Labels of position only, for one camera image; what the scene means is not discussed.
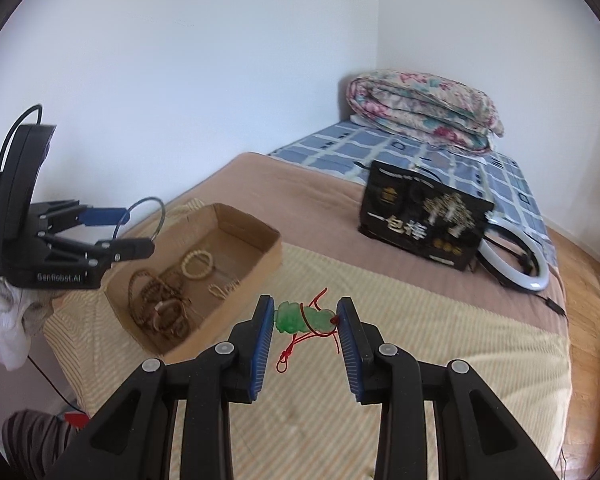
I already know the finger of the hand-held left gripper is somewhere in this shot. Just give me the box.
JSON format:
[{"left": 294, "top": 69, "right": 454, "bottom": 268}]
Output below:
[
  {"left": 37, "top": 232, "right": 156, "bottom": 268},
  {"left": 30, "top": 200, "right": 131, "bottom": 234}
]

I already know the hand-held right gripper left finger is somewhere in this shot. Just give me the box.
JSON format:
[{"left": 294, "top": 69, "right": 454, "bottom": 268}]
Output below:
[{"left": 55, "top": 295, "right": 276, "bottom": 480}]

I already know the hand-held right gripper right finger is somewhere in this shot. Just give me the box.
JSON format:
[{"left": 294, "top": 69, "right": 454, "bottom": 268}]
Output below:
[{"left": 335, "top": 297, "right": 546, "bottom": 480}]

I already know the green jade pendant red cord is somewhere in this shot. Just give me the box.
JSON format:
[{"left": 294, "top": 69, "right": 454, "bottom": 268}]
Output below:
[{"left": 275, "top": 287, "right": 342, "bottom": 373}]

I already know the thin metal bangle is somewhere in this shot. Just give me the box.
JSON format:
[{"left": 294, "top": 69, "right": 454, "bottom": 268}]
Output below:
[{"left": 112, "top": 197, "right": 167, "bottom": 251}]

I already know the brown wooden bead necklace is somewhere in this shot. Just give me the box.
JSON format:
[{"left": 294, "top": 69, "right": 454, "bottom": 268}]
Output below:
[{"left": 127, "top": 267, "right": 192, "bottom": 347}]

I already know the white bead bracelet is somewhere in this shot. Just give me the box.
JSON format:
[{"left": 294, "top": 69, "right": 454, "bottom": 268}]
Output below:
[{"left": 180, "top": 251, "right": 216, "bottom": 279}]

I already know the small pearl bracelet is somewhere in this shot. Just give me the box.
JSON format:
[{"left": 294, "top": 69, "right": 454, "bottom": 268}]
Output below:
[{"left": 209, "top": 279, "right": 242, "bottom": 299}]

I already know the cardboard box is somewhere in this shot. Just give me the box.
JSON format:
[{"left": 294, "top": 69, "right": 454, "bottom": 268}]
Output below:
[{"left": 102, "top": 202, "right": 283, "bottom": 358}]

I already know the yellow striped blanket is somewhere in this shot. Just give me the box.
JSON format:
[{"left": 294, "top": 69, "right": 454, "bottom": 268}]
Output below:
[{"left": 42, "top": 197, "right": 573, "bottom": 480}]

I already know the black printed box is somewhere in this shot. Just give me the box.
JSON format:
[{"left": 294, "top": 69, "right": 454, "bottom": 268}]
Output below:
[{"left": 357, "top": 160, "right": 496, "bottom": 272}]

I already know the brown bed sheet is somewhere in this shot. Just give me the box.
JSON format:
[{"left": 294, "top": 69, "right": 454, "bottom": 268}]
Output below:
[{"left": 125, "top": 151, "right": 566, "bottom": 341}]

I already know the blue checkered bed sheet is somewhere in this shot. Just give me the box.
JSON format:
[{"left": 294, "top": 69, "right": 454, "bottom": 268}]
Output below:
[{"left": 266, "top": 119, "right": 558, "bottom": 266}]

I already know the dark striped cloth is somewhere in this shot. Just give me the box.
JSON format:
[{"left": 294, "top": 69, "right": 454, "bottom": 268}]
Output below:
[{"left": 2, "top": 409, "right": 88, "bottom": 480}]

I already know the folded floral quilt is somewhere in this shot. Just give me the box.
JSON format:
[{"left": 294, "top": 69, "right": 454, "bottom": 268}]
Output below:
[{"left": 345, "top": 67, "right": 506, "bottom": 153}]

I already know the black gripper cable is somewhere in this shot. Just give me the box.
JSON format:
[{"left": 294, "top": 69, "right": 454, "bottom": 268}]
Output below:
[{"left": 0, "top": 104, "right": 44, "bottom": 201}]

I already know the black floor cable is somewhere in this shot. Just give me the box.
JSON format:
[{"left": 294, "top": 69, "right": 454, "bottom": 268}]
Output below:
[{"left": 27, "top": 355, "right": 81, "bottom": 413}]

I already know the white ring light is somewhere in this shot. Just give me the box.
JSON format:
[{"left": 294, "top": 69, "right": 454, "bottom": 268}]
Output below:
[{"left": 472, "top": 212, "right": 551, "bottom": 293}]

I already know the ring light cable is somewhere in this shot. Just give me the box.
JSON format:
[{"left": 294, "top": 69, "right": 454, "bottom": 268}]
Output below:
[{"left": 534, "top": 291, "right": 567, "bottom": 318}]

